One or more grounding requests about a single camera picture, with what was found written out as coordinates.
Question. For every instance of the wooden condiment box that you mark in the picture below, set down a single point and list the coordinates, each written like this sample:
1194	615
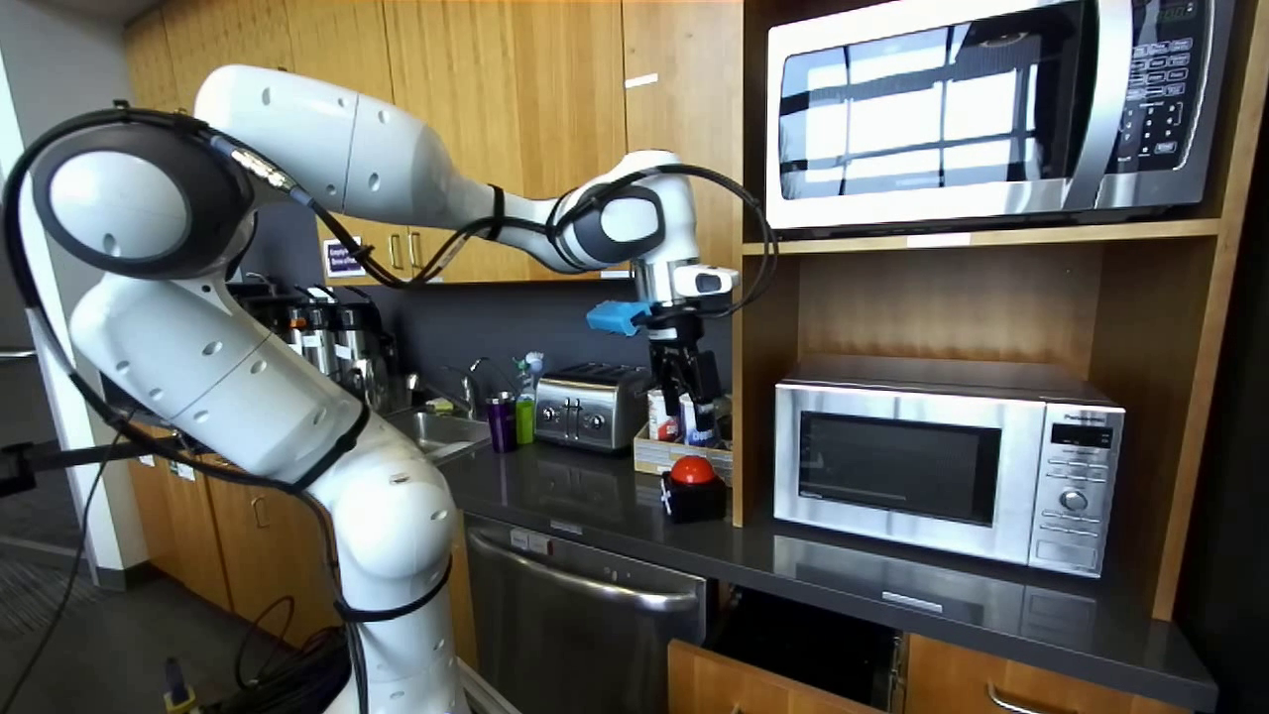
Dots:
647	457

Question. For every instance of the white bottle with red label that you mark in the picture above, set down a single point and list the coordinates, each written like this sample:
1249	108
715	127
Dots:
657	417

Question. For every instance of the purple wall sign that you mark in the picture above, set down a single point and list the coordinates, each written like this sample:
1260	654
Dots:
341	261

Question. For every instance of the wooden upper cabinets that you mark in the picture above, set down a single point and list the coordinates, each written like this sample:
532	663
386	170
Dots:
555	92

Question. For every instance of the small silver countertop microwave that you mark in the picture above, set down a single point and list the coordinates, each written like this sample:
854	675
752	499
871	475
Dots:
927	469

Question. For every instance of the stainless steel toaster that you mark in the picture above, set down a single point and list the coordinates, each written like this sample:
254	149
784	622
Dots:
588	413

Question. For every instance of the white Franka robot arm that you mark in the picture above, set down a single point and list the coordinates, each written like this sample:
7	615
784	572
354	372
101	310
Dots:
250	383

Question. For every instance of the wooden microwave shelf unit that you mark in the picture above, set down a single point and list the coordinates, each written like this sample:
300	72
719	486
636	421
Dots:
1162	342

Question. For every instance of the wooden lower cabinets by sink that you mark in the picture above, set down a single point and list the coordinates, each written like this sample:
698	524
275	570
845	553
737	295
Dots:
250	559

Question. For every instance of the coffee brewer with steel carafes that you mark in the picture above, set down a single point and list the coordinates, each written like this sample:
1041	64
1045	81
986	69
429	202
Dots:
329	346

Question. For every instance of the stainless steel dishwasher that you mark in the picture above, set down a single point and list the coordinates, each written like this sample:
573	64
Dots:
582	638

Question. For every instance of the large silver built-in microwave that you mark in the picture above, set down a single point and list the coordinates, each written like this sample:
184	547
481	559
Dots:
978	112

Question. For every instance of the yellow black floor tool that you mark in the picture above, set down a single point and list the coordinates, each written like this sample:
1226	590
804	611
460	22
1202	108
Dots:
180	687

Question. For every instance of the closed wooden neighbour drawer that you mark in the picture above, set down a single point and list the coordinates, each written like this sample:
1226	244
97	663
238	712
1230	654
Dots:
952	670

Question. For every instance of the purple metal tumbler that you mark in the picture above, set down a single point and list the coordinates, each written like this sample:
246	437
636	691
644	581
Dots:
501	421

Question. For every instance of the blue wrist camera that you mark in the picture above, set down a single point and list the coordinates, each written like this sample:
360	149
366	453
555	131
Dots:
615	318

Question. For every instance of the stainless steel sink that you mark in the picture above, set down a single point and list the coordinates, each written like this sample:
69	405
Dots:
450	433

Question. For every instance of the green dish soap bottle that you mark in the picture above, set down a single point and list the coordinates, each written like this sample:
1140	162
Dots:
528	410

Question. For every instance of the red button on blue box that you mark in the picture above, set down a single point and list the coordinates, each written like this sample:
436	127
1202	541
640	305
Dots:
697	486

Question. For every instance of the metal sink faucet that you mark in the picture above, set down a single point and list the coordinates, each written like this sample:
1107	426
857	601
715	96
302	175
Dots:
471	391

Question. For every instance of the black camera on stand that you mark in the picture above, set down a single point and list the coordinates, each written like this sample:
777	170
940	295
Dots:
64	457

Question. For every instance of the dishwasher label sticker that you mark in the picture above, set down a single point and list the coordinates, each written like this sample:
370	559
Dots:
528	541

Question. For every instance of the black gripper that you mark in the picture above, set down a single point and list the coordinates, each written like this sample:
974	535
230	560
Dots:
678	342

